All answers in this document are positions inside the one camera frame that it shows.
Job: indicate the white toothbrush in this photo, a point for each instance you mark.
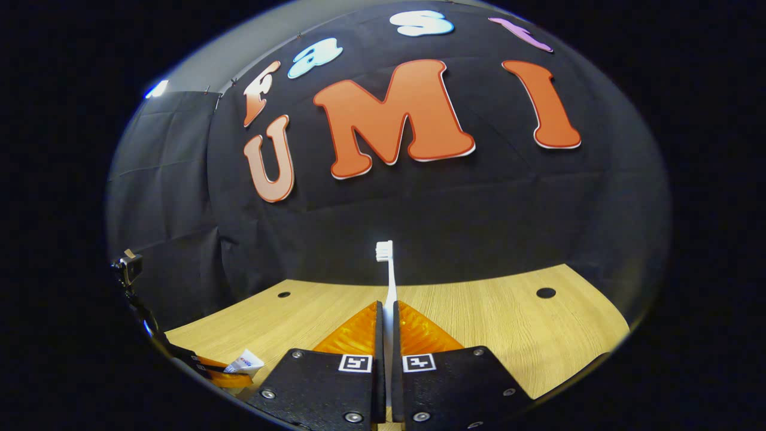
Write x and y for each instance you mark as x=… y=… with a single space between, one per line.
x=390 y=287

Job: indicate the white toothpaste tube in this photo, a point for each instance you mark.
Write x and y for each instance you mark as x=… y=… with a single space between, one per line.
x=245 y=362

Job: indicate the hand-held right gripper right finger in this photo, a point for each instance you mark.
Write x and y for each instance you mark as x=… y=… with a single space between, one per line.
x=397 y=371

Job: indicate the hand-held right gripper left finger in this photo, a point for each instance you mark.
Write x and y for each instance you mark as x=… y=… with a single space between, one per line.
x=378 y=371

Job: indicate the black backdrop cloth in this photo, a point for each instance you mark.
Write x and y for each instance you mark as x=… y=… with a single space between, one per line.
x=419 y=209

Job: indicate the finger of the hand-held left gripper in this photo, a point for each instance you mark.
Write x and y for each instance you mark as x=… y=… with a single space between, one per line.
x=227 y=378

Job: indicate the bright ceiling light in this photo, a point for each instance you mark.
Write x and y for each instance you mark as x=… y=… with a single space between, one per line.
x=157 y=89

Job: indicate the wooden desktop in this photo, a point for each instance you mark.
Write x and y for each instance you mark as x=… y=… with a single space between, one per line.
x=508 y=335

